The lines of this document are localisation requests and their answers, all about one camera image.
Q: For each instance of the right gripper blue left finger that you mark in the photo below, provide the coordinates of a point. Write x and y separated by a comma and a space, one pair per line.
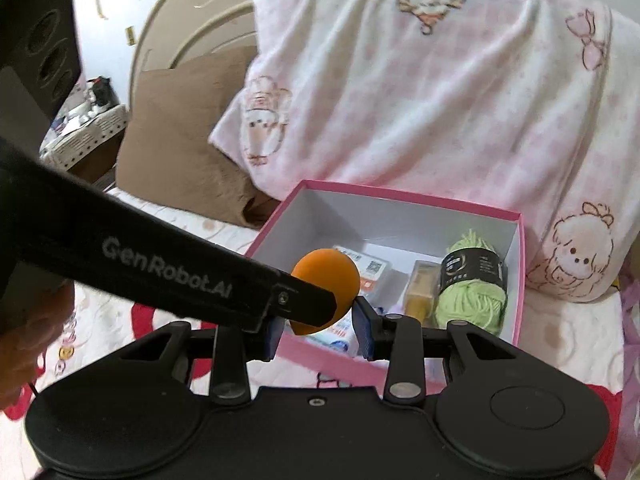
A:
233, 349

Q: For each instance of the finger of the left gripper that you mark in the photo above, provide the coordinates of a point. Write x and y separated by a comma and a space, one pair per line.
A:
302, 302

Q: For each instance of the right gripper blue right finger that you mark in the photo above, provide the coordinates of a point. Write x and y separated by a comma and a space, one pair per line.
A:
397, 339

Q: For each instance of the orange makeup sponge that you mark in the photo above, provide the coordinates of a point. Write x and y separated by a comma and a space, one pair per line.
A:
330, 269

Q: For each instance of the foundation bottle gold cap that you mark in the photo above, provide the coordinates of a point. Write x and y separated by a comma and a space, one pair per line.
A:
420, 297

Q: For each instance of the white tissue pack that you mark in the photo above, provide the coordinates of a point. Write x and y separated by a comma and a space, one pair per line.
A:
339, 338

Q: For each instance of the clear floss pick box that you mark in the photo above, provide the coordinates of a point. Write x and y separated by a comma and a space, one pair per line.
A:
373, 272

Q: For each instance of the pink cardboard box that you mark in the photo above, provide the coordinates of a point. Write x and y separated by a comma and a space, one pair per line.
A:
397, 227

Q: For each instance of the green yarn ball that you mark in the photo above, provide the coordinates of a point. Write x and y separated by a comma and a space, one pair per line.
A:
472, 285

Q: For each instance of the purple plush toy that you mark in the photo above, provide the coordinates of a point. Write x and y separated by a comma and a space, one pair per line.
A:
392, 312

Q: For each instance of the person left hand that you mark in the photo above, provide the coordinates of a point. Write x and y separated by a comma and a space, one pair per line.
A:
21, 347

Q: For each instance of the bedside table with clutter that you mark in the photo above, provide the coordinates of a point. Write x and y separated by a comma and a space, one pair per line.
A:
85, 137

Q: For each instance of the brown pillow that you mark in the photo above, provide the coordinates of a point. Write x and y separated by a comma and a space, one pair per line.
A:
165, 156

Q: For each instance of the bear print blanket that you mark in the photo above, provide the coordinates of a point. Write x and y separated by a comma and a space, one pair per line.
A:
583, 340

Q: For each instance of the beige headboard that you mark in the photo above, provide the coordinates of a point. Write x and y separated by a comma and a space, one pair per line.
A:
178, 30

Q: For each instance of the pink cartoon pillow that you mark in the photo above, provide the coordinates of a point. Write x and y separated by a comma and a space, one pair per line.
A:
526, 105

